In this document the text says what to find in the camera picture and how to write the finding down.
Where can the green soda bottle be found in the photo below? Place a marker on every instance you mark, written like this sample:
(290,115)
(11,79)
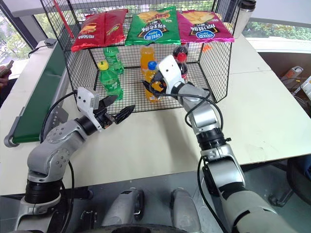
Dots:
(114,57)
(110,82)

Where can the orange soda bottle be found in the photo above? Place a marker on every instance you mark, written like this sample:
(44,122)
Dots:
(150,72)
(147,54)

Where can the smartphone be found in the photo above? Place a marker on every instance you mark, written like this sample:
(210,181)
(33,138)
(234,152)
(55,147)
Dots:
(8,65)

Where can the silver rounded robot leg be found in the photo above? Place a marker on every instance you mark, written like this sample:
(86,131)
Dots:
(124,206)
(184,208)

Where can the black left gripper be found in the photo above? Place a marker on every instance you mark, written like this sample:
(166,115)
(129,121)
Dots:
(105,119)

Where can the bystander hand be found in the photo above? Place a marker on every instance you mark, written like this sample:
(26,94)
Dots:
(3,78)

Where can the green belt conveyor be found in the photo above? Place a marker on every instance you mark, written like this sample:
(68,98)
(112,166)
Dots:
(41,97)

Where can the red chip bag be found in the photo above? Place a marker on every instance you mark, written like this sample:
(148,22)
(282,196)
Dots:
(88,31)
(114,26)

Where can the grey power adapter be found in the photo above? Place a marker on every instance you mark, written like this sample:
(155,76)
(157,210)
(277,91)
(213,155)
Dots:
(50,42)

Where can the black office chair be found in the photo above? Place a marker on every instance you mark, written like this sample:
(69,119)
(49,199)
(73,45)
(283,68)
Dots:
(300,177)

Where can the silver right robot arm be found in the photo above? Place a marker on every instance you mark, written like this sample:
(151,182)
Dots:
(218,170)

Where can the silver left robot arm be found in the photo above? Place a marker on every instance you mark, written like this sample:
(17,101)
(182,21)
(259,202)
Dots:
(56,150)

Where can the white power strip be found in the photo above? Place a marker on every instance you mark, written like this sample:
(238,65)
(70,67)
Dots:
(292,72)

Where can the small orange object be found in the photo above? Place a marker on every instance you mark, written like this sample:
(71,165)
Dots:
(206,47)

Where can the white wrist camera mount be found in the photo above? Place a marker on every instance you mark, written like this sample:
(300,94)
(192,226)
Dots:
(170,70)
(85,99)

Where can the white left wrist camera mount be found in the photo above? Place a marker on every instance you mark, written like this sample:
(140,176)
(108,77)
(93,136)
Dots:
(85,99)

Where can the cola bottle red cap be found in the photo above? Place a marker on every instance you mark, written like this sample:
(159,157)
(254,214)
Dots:
(181,48)
(182,65)

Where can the yellow white device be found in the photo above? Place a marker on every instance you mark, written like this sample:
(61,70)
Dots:
(307,86)

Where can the magenta chip bag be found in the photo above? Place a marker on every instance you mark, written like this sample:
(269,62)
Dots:
(201,26)

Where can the white tumbler black lid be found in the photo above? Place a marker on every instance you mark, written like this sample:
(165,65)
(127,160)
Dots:
(243,19)

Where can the green chip bag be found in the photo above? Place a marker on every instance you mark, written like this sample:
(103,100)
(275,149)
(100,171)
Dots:
(153,26)

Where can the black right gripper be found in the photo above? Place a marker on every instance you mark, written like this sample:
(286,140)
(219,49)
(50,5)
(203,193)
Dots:
(159,85)

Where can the red stick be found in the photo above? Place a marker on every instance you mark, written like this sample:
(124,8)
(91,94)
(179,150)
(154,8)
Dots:
(65,21)

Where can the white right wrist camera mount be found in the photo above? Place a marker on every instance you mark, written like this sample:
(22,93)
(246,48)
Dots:
(170,70)

